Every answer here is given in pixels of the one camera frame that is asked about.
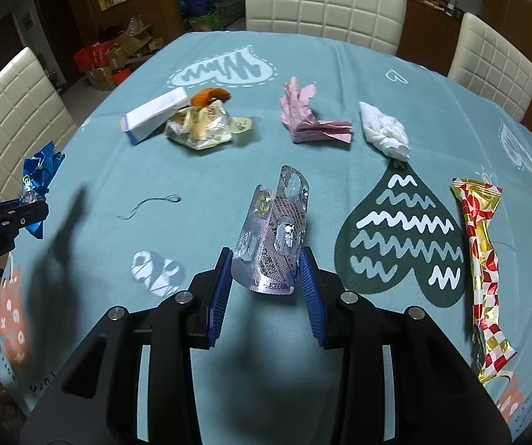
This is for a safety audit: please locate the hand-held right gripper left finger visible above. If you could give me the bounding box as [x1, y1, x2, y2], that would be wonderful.
[20, 247, 234, 445]

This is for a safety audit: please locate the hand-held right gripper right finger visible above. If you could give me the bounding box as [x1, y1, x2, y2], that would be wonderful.
[296, 247, 512, 445]

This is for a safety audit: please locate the blue foil wrapper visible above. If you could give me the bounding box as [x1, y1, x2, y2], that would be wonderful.
[18, 141, 65, 239]

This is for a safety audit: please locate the silver blister pack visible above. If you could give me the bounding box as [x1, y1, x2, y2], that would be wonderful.
[231, 165, 311, 295]

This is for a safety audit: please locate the cream quilted dining chair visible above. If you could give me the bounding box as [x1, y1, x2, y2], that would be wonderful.
[244, 0, 408, 56]
[0, 46, 76, 205]
[447, 11, 532, 123]

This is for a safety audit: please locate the black thread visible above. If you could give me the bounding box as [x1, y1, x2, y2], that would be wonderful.
[118, 193, 182, 220]

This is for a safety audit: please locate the small white carton box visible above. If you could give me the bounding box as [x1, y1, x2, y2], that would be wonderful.
[124, 88, 189, 144]

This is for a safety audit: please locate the red bag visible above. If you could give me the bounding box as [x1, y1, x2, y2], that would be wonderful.
[73, 42, 114, 72]

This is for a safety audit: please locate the red gold snack wrapper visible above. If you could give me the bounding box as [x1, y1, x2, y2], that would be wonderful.
[451, 177, 517, 383]

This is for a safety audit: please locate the crumpled gold foil wrapper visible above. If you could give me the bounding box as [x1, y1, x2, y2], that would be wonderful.
[164, 99, 234, 151]

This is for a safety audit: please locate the twisted white tissue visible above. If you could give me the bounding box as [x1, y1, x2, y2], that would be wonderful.
[359, 101, 410, 161]

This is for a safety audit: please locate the pile of cardboard boxes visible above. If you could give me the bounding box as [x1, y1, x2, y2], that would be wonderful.
[85, 19, 165, 91]

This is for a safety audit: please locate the pink folded paper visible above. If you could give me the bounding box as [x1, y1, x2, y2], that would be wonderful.
[280, 76, 355, 144]

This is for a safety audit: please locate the orange peel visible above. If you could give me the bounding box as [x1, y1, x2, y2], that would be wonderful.
[189, 87, 232, 107]

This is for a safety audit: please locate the wooden partition cabinet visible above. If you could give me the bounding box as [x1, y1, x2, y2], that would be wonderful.
[62, 0, 188, 42]

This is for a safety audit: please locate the green printed bag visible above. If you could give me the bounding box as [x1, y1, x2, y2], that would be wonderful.
[189, 9, 227, 31]

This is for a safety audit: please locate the blue bag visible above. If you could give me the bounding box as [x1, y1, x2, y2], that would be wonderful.
[178, 0, 216, 19]

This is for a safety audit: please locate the wooden counter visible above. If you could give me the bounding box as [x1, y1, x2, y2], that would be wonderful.
[405, 0, 466, 52]

